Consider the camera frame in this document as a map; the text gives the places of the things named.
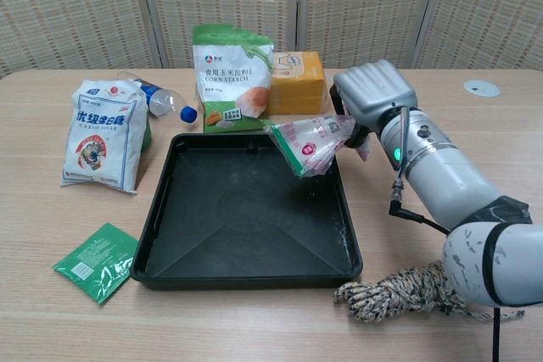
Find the clear bottle with blue cap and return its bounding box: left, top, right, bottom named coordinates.
left=116, top=71, right=199, bottom=125

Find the woven folding screen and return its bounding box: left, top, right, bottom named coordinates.
left=0, top=0, right=543, bottom=79

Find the white round table grommet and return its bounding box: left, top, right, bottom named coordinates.
left=462, top=79, right=501, bottom=97

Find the green flat sachet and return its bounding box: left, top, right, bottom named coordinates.
left=52, top=222, right=141, bottom=306

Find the white sugar bag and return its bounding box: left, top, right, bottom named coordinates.
left=60, top=78, right=149, bottom=196

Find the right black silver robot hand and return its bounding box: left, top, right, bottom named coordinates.
left=329, top=59, right=421, bottom=151

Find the yellow tissue pack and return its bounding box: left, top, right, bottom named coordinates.
left=265, top=50, right=340, bottom=116

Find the pink white seasoning bag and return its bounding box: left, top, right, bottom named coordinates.
left=262, top=114, right=372, bottom=179

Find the black square plastic tray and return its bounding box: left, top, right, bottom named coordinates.
left=130, top=131, right=364, bottom=292

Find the green white corn starch bag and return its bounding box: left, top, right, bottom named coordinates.
left=192, top=24, right=276, bottom=134

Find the beige black rope bundle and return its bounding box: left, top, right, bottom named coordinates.
left=333, top=260, right=526, bottom=324

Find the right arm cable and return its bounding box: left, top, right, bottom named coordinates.
left=389, top=107, right=501, bottom=362

